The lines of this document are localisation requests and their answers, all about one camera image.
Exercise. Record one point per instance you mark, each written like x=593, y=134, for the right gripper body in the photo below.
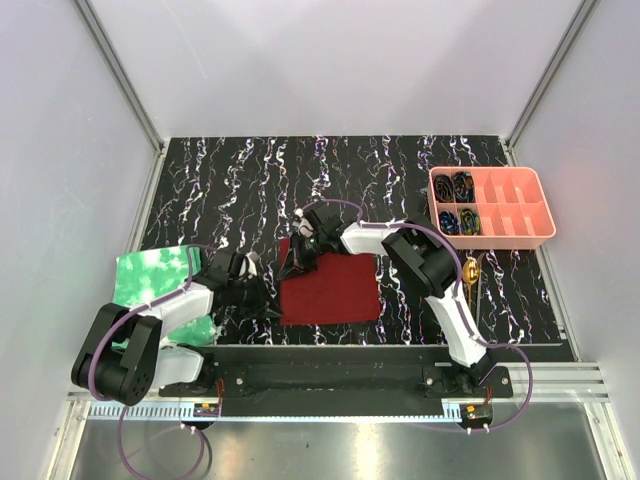
x=316, y=242

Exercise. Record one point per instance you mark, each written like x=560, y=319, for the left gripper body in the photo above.
x=247, y=294

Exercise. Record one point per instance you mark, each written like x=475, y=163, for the red cloth napkin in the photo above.
x=343, y=289

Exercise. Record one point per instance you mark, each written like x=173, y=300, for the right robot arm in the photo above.
x=425, y=262

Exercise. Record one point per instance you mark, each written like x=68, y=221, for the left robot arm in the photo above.
x=122, y=358

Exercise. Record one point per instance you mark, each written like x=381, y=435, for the green white cloth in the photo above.
x=146, y=275

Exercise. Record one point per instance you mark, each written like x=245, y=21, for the gold spoon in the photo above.
x=471, y=274

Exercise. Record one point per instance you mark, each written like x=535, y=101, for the pink compartment tray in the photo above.
x=483, y=208

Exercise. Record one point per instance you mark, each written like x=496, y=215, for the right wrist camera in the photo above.
x=302, y=225

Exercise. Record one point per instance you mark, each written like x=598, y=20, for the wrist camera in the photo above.
x=250, y=265
x=302, y=225

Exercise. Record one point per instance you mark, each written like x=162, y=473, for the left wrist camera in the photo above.
x=250, y=265

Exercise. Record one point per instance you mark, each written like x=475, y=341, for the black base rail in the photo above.
x=344, y=382

